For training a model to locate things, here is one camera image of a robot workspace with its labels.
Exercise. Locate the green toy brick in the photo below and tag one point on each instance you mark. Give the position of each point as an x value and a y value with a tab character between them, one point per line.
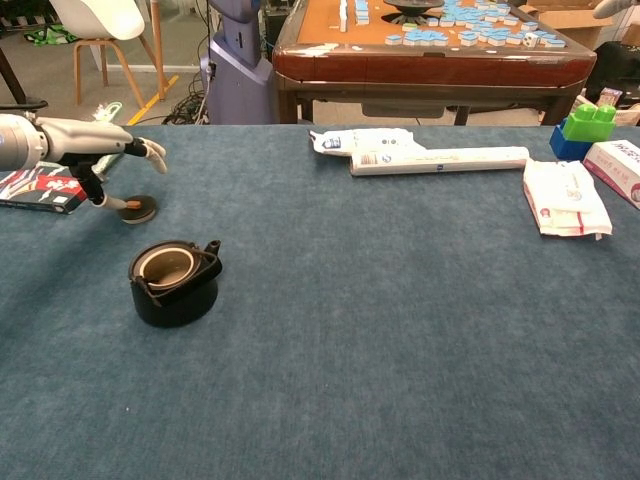
590	127

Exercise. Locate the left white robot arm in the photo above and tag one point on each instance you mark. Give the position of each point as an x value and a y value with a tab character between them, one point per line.
17	142

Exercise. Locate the white face mahjong tile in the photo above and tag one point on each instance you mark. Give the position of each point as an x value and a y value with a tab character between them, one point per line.
531	40

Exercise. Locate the black bag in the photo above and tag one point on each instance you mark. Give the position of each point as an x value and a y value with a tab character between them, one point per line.
617	65

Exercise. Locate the black mahjong table centre disc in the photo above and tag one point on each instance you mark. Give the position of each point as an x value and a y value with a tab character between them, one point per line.
412	6

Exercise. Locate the brown mahjong table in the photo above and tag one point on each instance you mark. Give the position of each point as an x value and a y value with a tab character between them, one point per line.
425	67

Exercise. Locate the white pink toothpaste box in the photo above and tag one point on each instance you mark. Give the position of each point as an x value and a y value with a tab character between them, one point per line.
620	165

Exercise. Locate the white wet wipes pack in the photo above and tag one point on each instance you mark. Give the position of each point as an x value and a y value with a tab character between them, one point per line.
565	200

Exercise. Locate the black lid with orange knob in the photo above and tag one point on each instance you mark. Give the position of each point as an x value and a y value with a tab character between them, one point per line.
144	214

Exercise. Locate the black and red flat box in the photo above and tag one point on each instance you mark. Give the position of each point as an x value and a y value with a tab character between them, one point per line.
45	192

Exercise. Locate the white long box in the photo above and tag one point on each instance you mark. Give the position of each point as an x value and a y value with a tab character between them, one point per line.
450	161

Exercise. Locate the person grey sleeved forearm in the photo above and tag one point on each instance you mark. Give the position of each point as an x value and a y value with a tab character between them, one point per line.
612	7

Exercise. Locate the blue white mahjong tile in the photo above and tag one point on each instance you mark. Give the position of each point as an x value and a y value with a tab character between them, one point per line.
393	40

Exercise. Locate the blue toy brick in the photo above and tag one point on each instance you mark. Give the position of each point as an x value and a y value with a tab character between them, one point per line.
565	146

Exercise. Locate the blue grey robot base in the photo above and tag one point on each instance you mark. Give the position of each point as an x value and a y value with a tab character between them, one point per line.
235	75

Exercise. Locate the cardboard box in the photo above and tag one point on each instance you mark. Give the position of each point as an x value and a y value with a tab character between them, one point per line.
575	22

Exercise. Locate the green bag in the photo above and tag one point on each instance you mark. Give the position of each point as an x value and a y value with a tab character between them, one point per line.
50	36

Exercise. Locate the white chair with wooden legs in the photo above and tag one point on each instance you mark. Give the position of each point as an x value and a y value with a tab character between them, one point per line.
95	20

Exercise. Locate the white plastic pouch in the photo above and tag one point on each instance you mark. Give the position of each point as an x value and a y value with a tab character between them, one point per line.
380	140

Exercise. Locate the black table leg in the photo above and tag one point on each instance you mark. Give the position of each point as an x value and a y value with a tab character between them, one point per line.
12	82

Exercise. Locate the colourful small package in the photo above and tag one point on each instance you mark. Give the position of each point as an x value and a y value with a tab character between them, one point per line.
610	96

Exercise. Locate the blue table cloth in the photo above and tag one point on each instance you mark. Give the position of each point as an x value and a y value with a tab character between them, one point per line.
350	325

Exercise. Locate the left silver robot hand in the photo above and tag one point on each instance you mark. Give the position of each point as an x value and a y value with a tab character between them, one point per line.
80	137

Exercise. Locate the small black teapot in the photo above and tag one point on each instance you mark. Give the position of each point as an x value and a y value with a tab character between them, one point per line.
175	305

